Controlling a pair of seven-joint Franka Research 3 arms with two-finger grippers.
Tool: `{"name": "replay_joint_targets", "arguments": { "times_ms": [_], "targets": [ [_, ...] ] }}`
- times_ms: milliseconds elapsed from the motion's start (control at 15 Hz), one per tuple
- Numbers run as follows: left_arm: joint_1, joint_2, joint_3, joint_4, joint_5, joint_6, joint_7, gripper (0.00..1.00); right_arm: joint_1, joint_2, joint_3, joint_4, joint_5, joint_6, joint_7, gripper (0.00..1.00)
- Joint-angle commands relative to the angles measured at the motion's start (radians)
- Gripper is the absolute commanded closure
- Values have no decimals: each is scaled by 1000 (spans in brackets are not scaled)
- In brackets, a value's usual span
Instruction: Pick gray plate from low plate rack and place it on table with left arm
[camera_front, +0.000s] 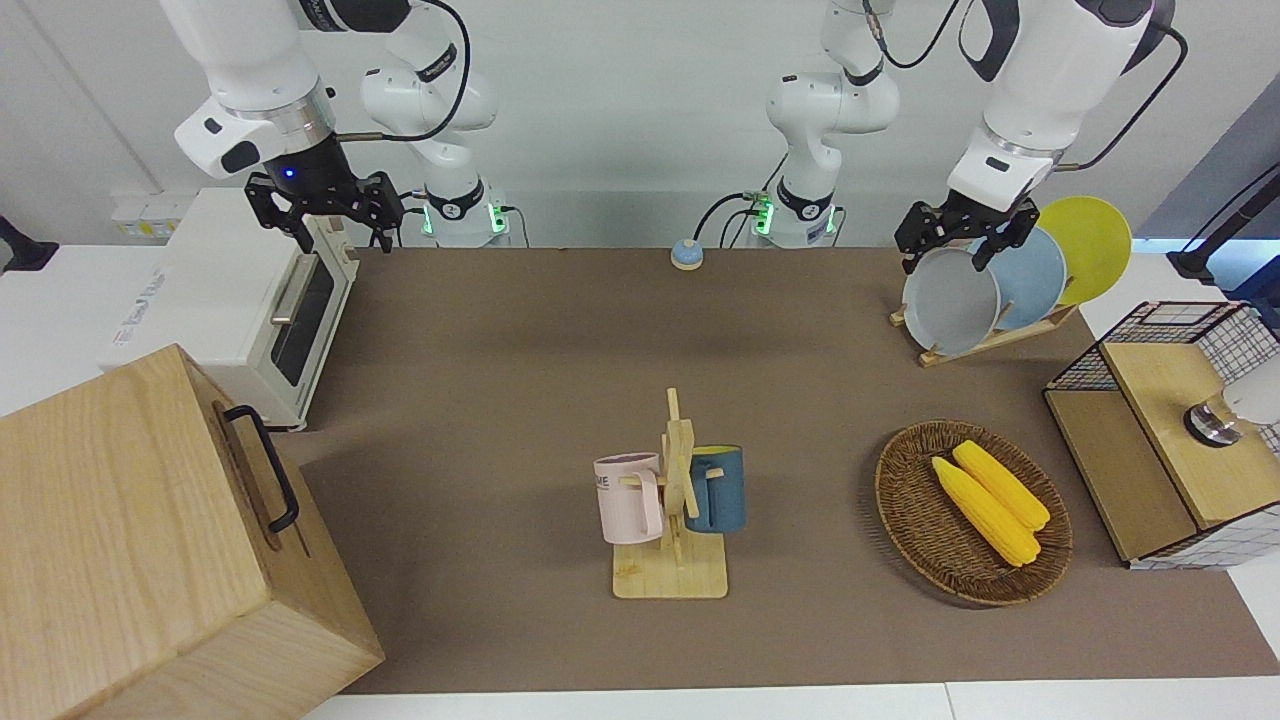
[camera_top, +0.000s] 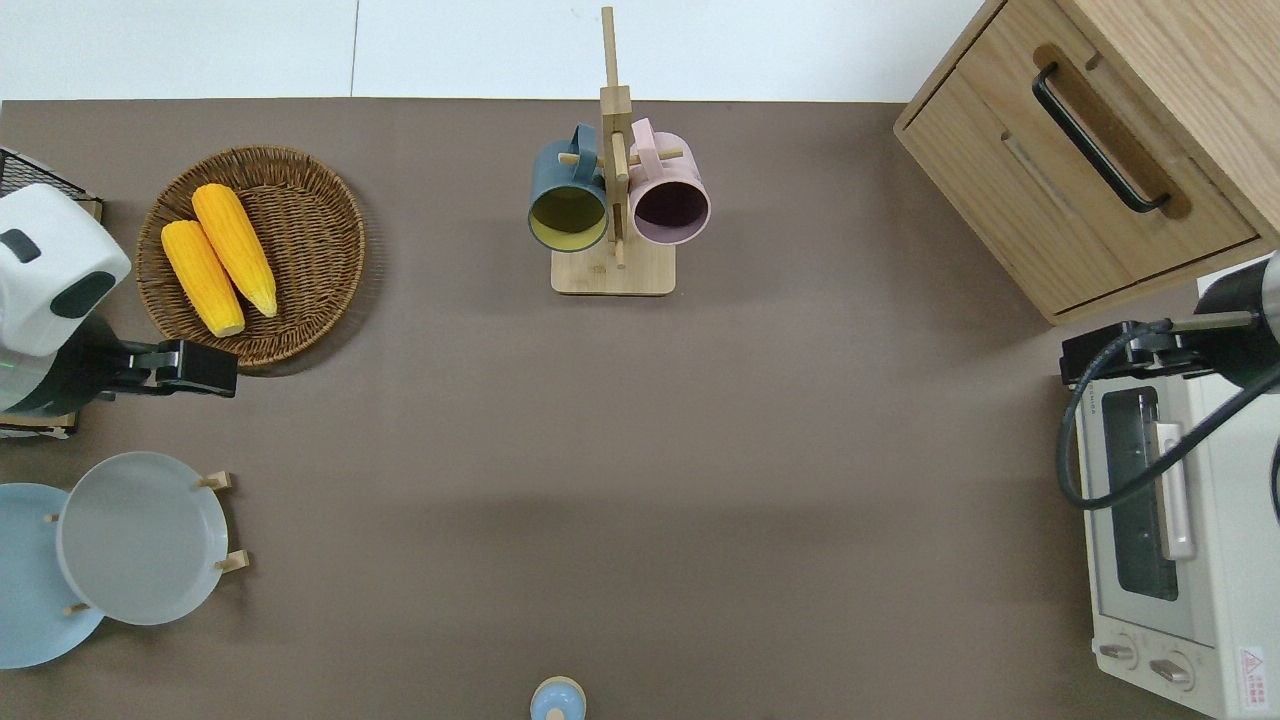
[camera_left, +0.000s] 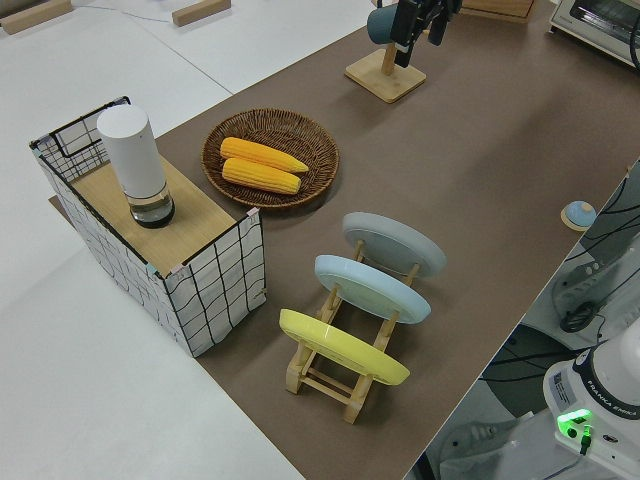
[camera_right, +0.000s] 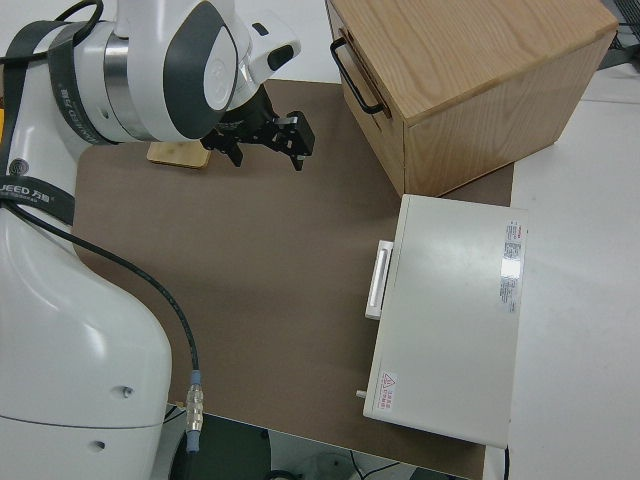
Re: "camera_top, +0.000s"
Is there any black wire basket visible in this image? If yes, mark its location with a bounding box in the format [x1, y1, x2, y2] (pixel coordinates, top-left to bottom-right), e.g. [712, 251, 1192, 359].
[0, 147, 98, 202]

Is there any cream toaster oven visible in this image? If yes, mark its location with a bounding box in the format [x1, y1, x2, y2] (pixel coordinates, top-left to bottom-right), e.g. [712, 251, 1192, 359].
[1075, 255, 1280, 720]

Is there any dark blue mug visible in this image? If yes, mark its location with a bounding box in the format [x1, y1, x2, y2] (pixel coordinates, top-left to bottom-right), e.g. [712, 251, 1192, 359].
[528, 124, 610, 253]

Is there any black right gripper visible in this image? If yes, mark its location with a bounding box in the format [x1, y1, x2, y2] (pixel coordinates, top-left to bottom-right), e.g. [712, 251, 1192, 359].
[1060, 320, 1203, 387]

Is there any brown table mat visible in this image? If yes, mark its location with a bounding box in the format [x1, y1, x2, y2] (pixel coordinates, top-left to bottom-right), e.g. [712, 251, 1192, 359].
[0, 97, 1206, 720]

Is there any light blue plate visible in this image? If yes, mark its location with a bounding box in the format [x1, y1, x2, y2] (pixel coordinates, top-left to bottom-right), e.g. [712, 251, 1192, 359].
[0, 483, 106, 669]

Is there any wooden plate rack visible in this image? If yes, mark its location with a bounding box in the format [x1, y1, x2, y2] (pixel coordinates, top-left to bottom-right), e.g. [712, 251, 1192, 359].
[42, 470, 251, 617]

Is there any black cabinet handle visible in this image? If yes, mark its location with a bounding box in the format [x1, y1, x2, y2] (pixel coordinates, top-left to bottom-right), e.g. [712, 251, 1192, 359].
[1032, 63, 1172, 215]

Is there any yellow corn cob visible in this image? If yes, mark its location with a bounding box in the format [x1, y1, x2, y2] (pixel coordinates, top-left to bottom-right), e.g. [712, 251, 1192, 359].
[192, 183, 279, 319]
[161, 220, 246, 338]

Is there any pink mug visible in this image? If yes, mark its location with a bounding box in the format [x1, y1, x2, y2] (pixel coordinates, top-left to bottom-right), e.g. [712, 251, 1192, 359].
[627, 118, 712, 247]

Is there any small blue cup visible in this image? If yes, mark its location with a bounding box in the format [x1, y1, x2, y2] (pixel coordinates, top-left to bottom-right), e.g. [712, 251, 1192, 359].
[530, 677, 588, 720]

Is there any round wicker basket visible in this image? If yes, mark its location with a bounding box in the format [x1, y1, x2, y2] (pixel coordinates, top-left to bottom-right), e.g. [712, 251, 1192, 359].
[136, 146, 367, 369]

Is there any cream oven door handle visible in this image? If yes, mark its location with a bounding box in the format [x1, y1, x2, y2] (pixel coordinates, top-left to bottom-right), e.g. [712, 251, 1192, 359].
[1154, 421, 1197, 562]

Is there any wooden drawer cabinet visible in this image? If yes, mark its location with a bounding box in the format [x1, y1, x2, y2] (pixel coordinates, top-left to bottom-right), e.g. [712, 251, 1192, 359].
[893, 0, 1280, 327]

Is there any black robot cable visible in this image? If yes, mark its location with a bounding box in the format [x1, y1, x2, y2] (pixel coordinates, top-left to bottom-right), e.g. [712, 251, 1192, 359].
[1058, 318, 1280, 511]

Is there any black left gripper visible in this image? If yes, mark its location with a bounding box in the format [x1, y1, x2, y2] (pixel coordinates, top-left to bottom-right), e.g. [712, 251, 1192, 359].
[100, 339, 240, 399]

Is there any wooden mug rack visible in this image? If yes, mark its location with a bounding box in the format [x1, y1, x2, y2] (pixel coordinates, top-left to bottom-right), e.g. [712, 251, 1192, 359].
[551, 7, 687, 297]

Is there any gray plate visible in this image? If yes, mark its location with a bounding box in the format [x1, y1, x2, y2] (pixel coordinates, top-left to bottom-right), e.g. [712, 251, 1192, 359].
[56, 451, 230, 627]

